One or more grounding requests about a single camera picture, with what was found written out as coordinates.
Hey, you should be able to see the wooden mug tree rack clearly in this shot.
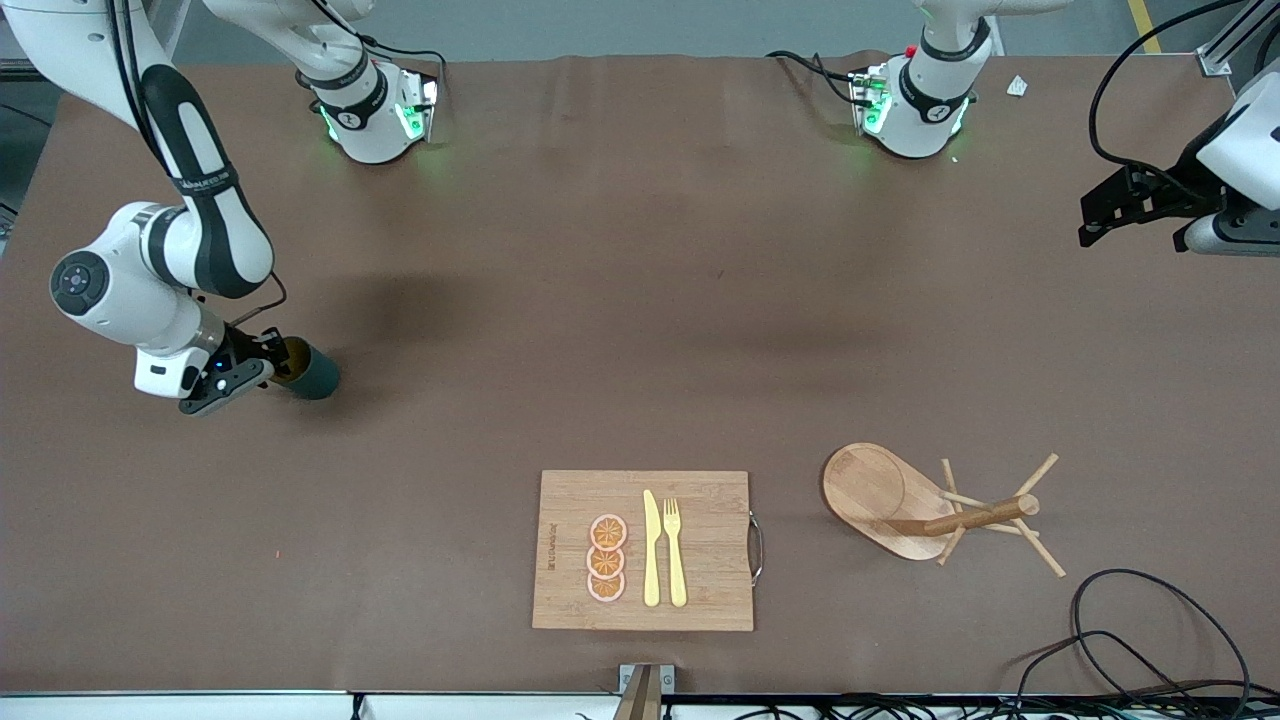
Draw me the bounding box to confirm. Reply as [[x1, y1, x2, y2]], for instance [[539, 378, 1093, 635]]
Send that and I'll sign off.
[[822, 443, 1067, 579]]

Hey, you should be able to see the yellow plastic fork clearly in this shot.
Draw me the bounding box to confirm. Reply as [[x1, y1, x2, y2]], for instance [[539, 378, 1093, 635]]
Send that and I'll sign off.
[[663, 498, 689, 608]]

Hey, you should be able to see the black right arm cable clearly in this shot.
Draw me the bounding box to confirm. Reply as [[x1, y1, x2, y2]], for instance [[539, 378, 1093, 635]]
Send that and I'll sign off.
[[225, 272, 289, 331]]

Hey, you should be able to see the wooden cutting board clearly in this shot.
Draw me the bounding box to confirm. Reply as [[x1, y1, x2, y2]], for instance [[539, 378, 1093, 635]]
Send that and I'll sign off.
[[532, 470, 764, 632]]

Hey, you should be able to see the aluminium frame post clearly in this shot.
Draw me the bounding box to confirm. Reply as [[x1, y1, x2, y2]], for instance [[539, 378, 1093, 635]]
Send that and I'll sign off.
[[1197, 0, 1280, 76]]

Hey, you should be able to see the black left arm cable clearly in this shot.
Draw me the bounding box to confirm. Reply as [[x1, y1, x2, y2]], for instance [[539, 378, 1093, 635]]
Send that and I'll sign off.
[[1090, 0, 1246, 176]]

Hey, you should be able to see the yellow plastic knife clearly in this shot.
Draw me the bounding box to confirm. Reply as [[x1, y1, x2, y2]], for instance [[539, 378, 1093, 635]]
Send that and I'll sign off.
[[642, 489, 662, 608]]

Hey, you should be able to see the black base power cable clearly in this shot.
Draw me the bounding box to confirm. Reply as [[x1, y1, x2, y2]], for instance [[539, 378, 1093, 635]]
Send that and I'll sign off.
[[360, 35, 447, 96], [765, 50, 866, 106]]

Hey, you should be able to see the black looped table cable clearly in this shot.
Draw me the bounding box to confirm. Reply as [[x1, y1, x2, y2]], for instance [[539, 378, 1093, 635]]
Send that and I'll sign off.
[[1000, 630, 1201, 706], [1072, 568, 1251, 701]]

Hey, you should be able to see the metal table edge bracket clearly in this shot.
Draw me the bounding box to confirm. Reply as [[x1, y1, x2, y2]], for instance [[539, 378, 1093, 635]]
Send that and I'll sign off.
[[612, 663, 676, 720]]

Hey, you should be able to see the teal ribbed ceramic cup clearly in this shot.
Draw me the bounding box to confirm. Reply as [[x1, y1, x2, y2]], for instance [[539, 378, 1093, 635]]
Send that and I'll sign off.
[[268, 337, 341, 401]]

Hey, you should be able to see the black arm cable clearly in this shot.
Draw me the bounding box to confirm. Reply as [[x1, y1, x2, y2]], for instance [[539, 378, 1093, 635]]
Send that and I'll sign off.
[[1090, 0, 1246, 176], [225, 272, 289, 331]]

